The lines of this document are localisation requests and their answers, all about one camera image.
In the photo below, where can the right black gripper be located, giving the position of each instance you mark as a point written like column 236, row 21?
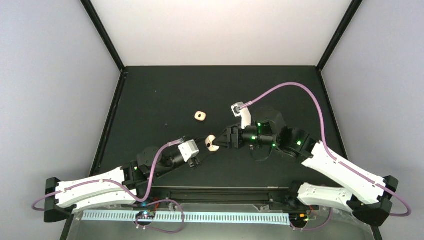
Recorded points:
column 229, row 136

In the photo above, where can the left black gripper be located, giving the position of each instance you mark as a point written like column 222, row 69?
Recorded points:
column 197, row 162

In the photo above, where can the cream earbud charging case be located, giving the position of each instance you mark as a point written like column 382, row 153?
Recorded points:
column 209, row 144

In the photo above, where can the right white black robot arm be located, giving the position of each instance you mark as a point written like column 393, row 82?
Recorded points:
column 363, row 194

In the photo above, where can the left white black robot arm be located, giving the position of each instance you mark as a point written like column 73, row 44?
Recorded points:
column 129, row 184

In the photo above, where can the small circuit board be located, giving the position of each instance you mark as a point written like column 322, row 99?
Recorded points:
column 145, row 215

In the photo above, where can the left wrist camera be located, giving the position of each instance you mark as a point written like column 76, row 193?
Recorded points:
column 188, row 150

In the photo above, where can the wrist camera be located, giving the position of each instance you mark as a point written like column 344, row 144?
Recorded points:
column 241, row 111
column 188, row 150

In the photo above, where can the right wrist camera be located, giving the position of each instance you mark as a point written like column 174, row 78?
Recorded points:
column 241, row 111

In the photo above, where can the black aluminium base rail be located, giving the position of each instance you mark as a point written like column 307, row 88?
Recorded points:
column 278, row 198

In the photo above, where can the white slotted cable duct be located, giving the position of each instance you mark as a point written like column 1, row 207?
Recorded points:
column 190, row 217

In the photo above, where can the left frame post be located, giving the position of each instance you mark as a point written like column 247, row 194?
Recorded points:
column 99, row 26

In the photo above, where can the frame post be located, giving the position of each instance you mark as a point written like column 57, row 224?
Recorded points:
column 338, row 34
column 99, row 26

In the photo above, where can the right frame post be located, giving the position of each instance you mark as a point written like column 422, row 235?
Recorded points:
column 338, row 34

